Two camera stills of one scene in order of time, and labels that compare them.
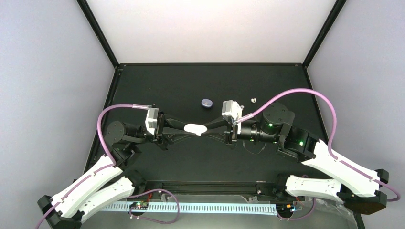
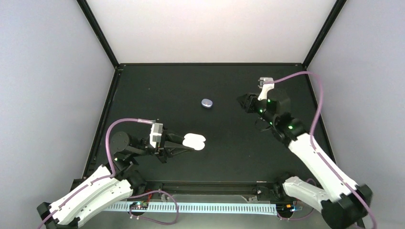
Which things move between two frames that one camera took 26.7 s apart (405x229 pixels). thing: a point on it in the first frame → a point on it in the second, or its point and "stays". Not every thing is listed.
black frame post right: (338, 6) stays
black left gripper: (161, 124) → (169, 146)
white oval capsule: (197, 129) → (195, 141)
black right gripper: (229, 133) → (247, 103)
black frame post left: (98, 32) stays
